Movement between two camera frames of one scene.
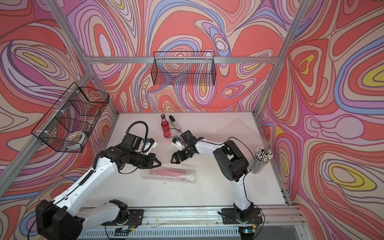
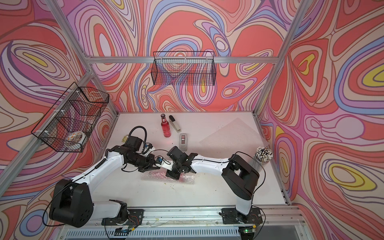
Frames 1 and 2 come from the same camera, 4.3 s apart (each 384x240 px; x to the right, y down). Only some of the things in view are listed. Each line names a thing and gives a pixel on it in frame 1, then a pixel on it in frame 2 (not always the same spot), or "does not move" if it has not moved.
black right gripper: (178, 153) to (171, 174)
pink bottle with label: (166, 173) does not move
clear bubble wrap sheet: (171, 172) does not move
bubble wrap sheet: (237, 130) does not move
